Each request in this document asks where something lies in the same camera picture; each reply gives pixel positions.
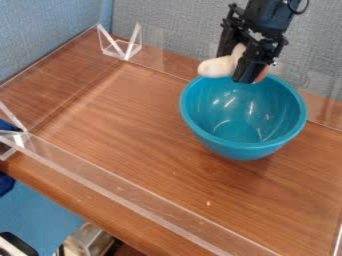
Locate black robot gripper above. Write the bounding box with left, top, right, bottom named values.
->
left=217, top=0, right=301, bottom=84

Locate grey metal box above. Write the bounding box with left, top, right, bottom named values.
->
left=52, top=223, right=115, bottom=256

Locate plush brown white mushroom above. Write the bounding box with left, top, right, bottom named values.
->
left=198, top=43, right=246, bottom=78

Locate clear acrylic front barrier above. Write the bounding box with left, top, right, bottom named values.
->
left=0, top=101, right=277, bottom=256

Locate blue cloth object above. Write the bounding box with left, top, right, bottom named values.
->
left=0, top=118, right=21, bottom=198

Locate blue plastic bowl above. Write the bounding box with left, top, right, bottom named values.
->
left=179, top=75, right=307, bottom=160

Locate black white device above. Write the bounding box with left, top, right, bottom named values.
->
left=0, top=232, right=39, bottom=256

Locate clear acrylic corner bracket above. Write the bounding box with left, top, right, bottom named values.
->
left=96, top=23, right=142, bottom=61

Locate clear acrylic back barrier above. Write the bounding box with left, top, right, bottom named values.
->
left=132, top=46, right=342, bottom=131

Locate clear acrylic barrier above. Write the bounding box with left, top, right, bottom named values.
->
left=0, top=101, right=277, bottom=256
left=132, top=46, right=342, bottom=131

